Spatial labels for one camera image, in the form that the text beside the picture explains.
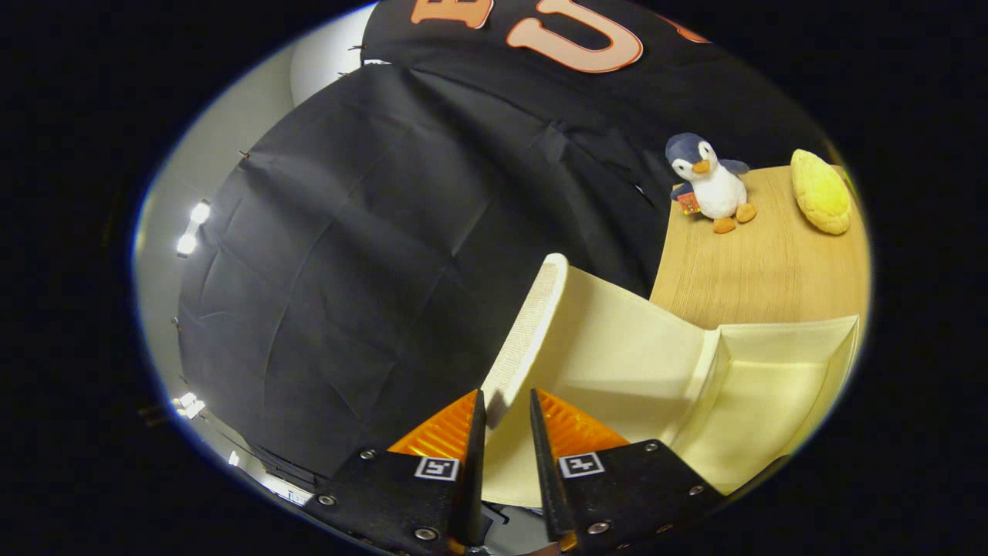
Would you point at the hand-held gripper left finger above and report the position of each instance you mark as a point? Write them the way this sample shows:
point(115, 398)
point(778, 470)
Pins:
point(475, 463)

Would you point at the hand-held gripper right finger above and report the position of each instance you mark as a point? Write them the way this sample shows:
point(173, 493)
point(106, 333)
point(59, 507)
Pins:
point(544, 463)

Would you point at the beige fabric storage box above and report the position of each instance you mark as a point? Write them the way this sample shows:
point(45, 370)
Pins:
point(617, 347)

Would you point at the penguin plush toy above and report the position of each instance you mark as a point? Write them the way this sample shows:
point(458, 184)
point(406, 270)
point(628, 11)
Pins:
point(714, 189)

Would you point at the ceiling light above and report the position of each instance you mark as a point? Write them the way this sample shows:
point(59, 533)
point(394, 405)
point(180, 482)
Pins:
point(193, 228)

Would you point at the yellow plush bun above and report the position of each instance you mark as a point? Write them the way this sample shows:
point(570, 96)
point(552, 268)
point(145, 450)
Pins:
point(820, 193)

